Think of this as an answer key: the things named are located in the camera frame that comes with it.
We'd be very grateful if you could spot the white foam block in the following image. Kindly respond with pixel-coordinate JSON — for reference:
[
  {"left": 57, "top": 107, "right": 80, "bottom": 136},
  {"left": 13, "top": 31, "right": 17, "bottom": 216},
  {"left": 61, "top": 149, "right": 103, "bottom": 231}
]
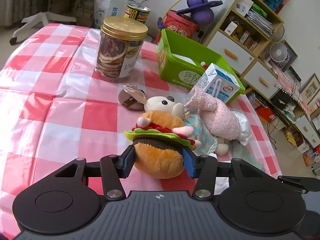
[{"left": 172, "top": 54, "right": 196, "bottom": 65}]

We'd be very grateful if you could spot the black yellow tin can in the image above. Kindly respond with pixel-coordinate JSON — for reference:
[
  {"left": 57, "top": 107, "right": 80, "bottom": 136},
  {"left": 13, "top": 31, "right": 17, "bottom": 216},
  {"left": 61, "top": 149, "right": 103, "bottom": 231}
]
[{"left": 124, "top": 3, "right": 151, "bottom": 24}]

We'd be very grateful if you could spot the pink plush towel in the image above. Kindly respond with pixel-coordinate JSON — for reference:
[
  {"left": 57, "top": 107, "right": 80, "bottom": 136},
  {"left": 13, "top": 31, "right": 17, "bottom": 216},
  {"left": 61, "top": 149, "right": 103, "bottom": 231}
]
[{"left": 185, "top": 86, "right": 252, "bottom": 146}]

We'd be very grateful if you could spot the beige bunny doll blue dress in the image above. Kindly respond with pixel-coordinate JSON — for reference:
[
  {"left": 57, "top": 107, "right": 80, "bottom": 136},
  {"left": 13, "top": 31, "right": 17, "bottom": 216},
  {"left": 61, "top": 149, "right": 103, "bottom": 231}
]
[{"left": 144, "top": 96, "right": 229, "bottom": 158}]

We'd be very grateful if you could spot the red snack bucket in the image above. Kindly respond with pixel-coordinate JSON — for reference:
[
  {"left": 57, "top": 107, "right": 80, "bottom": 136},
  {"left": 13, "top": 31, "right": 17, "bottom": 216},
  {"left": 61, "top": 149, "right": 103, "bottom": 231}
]
[{"left": 157, "top": 10, "right": 200, "bottom": 38}]

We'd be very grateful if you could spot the green plastic bin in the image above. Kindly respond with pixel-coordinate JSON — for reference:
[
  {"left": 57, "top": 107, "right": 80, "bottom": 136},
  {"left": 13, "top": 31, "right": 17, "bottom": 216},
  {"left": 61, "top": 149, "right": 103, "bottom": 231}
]
[{"left": 157, "top": 29, "right": 245, "bottom": 102}]

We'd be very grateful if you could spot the plush hamburger toy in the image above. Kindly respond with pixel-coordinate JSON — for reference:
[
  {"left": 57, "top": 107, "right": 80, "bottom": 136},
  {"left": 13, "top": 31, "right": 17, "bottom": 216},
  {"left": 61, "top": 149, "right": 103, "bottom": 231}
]
[{"left": 124, "top": 111, "right": 202, "bottom": 179}]

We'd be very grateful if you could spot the gold lid cookie jar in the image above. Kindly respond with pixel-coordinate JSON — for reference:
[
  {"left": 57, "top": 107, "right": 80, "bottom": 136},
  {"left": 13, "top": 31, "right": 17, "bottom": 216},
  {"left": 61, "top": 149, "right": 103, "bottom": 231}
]
[{"left": 95, "top": 16, "right": 148, "bottom": 81}]

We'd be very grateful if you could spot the white desk fan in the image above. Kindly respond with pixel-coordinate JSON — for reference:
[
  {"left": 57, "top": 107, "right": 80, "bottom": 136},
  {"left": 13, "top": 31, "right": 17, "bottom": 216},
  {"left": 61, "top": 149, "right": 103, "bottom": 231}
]
[{"left": 269, "top": 42, "right": 290, "bottom": 68}]

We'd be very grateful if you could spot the wooden white drawer cabinet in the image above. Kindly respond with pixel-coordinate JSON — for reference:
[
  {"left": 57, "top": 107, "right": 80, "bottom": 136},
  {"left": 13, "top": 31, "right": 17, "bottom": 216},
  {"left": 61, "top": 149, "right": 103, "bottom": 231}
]
[{"left": 201, "top": 0, "right": 284, "bottom": 100}]

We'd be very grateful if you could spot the red white checkered tablecloth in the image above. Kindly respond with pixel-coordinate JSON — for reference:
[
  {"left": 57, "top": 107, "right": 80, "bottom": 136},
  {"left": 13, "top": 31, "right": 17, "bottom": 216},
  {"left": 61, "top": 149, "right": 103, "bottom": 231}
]
[{"left": 0, "top": 23, "right": 283, "bottom": 238}]

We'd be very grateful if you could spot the white red plush snowman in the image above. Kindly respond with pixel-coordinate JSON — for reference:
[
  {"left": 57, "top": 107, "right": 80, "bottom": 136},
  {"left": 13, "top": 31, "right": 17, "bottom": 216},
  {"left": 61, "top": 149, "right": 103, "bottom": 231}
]
[{"left": 200, "top": 61, "right": 208, "bottom": 69}]

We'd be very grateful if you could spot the white blue milk carton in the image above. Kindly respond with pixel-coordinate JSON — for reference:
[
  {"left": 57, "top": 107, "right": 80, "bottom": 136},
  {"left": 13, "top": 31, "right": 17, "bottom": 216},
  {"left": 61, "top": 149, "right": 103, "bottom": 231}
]
[{"left": 194, "top": 63, "right": 241, "bottom": 103}]

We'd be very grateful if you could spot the white office chair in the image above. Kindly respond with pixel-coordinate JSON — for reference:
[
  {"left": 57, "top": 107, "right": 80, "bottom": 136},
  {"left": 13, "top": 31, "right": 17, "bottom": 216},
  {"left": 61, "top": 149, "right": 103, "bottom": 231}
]
[{"left": 9, "top": 0, "right": 76, "bottom": 46}]

